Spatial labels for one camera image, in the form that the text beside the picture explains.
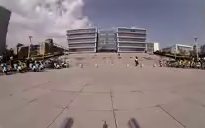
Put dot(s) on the row of parked scooters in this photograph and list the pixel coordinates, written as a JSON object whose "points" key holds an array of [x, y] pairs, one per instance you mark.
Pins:
{"points": [[186, 63], [26, 65]]}

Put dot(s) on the robot's own part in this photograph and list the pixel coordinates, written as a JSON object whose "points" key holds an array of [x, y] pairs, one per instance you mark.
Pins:
{"points": [[134, 123], [66, 123]]}

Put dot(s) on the wide banded glass building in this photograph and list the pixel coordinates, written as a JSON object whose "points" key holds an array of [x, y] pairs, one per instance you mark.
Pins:
{"points": [[106, 40]]}

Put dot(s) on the wide pale stone steps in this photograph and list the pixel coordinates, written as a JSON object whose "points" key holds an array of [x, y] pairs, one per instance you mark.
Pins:
{"points": [[113, 58]]}

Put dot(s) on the grey paved plaza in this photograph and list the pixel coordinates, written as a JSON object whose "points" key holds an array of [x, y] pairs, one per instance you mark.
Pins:
{"points": [[103, 93]]}

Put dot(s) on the small white building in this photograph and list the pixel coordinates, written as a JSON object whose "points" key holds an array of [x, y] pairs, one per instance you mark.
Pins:
{"points": [[152, 47]]}

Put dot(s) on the low brown building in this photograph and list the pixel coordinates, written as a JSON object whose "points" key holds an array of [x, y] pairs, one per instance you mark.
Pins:
{"points": [[43, 48]]}

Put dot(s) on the row of pale bollards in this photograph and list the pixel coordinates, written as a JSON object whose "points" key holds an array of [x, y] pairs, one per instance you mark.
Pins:
{"points": [[116, 65]]}

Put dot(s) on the person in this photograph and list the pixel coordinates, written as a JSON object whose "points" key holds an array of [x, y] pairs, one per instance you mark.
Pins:
{"points": [[136, 61]]}

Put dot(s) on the low pale building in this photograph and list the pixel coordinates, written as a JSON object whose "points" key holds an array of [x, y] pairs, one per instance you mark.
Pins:
{"points": [[178, 49]]}

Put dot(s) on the street lamp pole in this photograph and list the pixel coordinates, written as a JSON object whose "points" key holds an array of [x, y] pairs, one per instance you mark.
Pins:
{"points": [[196, 48], [30, 46]]}

